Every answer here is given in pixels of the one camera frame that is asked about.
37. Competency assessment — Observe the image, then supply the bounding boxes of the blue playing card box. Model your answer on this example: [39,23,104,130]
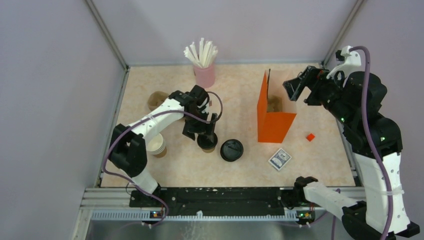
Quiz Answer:
[268,148,292,171]

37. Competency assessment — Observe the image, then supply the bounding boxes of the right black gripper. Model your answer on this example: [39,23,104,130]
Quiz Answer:
[283,65,355,126]

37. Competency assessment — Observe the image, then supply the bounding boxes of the stack of brown paper cups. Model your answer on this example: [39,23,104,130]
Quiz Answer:
[146,133,167,158]

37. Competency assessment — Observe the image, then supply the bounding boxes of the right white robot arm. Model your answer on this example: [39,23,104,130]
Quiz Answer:
[283,66,421,240]

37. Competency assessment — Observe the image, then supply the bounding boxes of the orange paper bag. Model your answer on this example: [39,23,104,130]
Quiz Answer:
[256,68,297,144]

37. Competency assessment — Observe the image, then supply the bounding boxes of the small red cube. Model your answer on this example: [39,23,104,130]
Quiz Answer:
[306,133,315,142]

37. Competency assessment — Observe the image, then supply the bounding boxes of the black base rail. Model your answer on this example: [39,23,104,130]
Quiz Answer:
[129,187,317,217]

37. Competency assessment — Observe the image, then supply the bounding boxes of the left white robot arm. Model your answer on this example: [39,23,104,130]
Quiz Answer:
[102,85,222,207]

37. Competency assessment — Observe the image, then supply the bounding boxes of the single black cup lid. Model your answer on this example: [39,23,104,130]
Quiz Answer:
[196,133,218,150]

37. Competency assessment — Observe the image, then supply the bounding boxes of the single brown paper cup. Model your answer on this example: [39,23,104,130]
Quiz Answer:
[202,147,215,154]

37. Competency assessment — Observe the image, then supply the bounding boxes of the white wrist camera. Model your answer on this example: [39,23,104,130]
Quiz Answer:
[326,45,362,79]
[198,98,212,111]

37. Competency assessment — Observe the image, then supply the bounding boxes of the brown pulp cup carrier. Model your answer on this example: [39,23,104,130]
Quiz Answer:
[146,91,184,123]

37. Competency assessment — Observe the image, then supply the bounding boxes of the single brown pulp carrier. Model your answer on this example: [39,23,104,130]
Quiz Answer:
[266,95,283,113]

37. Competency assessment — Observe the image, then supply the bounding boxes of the pink straw holder cup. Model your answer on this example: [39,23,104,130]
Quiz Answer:
[193,63,216,89]

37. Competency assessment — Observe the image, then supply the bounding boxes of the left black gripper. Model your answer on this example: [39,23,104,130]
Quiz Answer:
[182,109,217,142]

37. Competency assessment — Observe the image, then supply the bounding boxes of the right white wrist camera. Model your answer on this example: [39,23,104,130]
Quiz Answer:
[326,45,362,79]

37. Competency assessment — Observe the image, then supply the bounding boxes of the stack of black cup lids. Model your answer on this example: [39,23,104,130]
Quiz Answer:
[220,139,244,162]

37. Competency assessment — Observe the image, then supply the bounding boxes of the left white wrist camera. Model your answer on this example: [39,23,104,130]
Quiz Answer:
[198,98,212,111]

